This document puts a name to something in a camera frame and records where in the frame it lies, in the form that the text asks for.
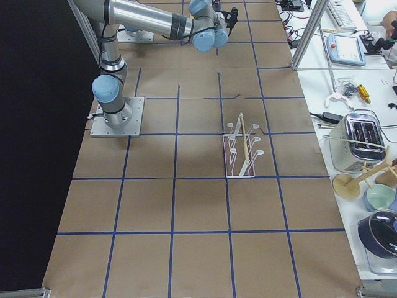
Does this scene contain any blue teach pendant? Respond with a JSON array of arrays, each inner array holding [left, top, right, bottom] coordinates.
[[326, 34, 366, 67]]

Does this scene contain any yellow handled screwdriver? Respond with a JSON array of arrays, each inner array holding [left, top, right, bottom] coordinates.
[[357, 84, 371, 104]]

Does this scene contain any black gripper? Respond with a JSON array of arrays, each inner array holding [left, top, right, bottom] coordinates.
[[222, 6, 238, 28]]

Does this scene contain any silver toaster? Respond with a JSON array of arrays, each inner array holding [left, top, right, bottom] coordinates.
[[328, 113, 386, 173]]

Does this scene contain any aluminium frame post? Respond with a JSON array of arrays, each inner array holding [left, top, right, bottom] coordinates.
[[291, 0, 329, 70]]

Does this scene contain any white keyboard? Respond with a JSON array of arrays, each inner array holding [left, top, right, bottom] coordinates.
[[326, 1, 357, 31]]

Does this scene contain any dark blue pot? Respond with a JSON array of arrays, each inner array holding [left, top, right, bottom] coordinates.
[[358, 209, 396, 259]]

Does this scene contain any wooden mug tree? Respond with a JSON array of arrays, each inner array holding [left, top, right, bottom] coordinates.
[[332, 146, 396, 200]]

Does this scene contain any black power adapter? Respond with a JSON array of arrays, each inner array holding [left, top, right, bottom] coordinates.
[[322, 112, 343, 124]]

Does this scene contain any white reacher grabber tool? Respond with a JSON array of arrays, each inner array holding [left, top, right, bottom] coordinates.
[[318, 23, 354, 111]]

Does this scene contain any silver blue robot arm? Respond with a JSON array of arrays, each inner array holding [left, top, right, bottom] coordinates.
[[73, 1, 238, 129], [118, 7, 238, 35]]

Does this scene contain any light green bowl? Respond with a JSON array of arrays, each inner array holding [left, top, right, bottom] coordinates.
[[363, 184, 396, 212]]

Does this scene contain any clear plastic container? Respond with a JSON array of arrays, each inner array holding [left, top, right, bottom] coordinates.
[[360, 241, 396, 276]]

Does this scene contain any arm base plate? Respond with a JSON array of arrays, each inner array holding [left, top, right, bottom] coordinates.
[[90, 97, 145, 137], [117, 28, 154, 43]]

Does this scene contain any white wire cup rack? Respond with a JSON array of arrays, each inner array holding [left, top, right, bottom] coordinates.
[[223, 112, 264, 178]]

